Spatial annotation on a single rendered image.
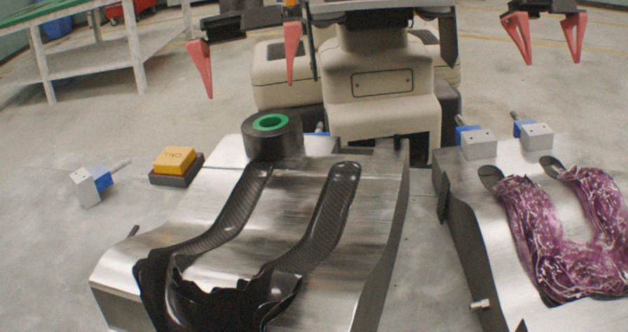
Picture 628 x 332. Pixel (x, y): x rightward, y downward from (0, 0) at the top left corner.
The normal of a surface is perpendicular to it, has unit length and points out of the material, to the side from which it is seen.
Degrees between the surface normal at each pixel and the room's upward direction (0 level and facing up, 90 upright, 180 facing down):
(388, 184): 1
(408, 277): 0
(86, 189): 90
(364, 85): 98
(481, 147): 90
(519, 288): 10
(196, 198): 3
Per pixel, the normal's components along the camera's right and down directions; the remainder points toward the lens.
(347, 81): 0.09, 0.61
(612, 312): -0.11, -0.86
